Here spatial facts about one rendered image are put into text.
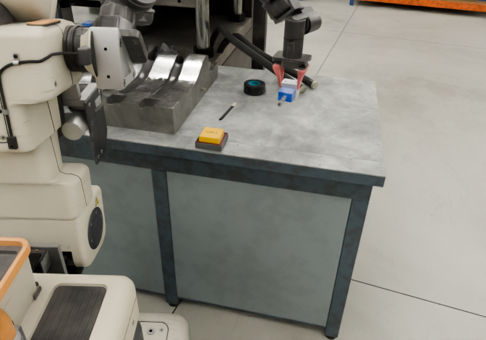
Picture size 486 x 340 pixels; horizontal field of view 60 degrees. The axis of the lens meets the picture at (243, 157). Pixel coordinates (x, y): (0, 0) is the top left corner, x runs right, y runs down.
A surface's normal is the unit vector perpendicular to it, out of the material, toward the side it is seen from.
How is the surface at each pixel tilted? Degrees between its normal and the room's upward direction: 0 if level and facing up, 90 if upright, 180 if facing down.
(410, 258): 0
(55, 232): 82
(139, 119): 90
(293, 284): 90
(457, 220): 0
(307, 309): 90
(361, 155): 0
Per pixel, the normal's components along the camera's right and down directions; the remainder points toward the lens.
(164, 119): -0.22, 0.51
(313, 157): 0.02, -0.85
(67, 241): -0.01, 0.41
